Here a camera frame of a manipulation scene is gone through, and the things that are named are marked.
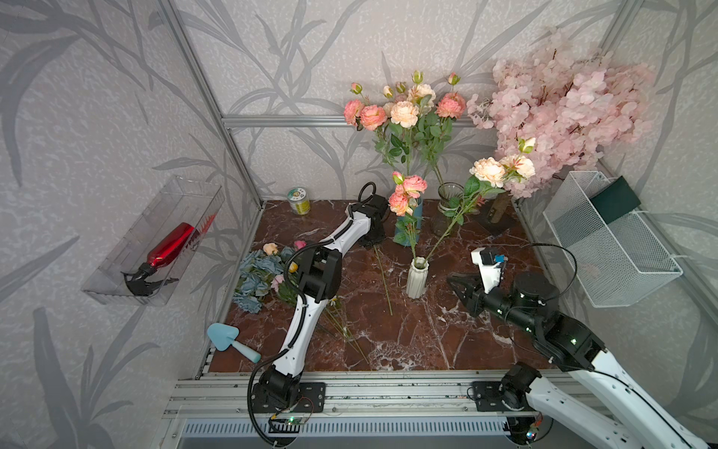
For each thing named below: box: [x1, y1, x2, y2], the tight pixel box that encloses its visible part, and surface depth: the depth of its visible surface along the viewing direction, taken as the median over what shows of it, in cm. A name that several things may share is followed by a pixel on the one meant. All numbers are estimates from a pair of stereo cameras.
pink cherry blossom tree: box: [466, 28, 656, 199], surface depth 73 cm
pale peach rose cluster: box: [422, 136, 536, 262], surface depth 60 cm
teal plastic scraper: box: [206, 322, 262, 364], surface depth 86 cm
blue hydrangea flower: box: [232, 246, 295, 314], surface depth 88 cm
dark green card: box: [588, 174, 642, 225], surface depth 72 cm
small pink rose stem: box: [387, 171, 428, 262], surface depth 69 cm
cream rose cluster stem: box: [383, 70, 437, 175], surface depth 74 cm
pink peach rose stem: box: [343, 82, 400, 166], surface depth 79 cm
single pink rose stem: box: [433, 72, 467, 187], surface depth 80 cm
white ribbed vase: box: [405, 256, 430, 300], surface depth 84 cm
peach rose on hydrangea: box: [262, 242, 279, 256], surface depth 98 cm
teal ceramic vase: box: [394, 196, 424, 247], surface depth 76 cm
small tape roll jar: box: [287, 187, 312, 216], surface depth 116 cm
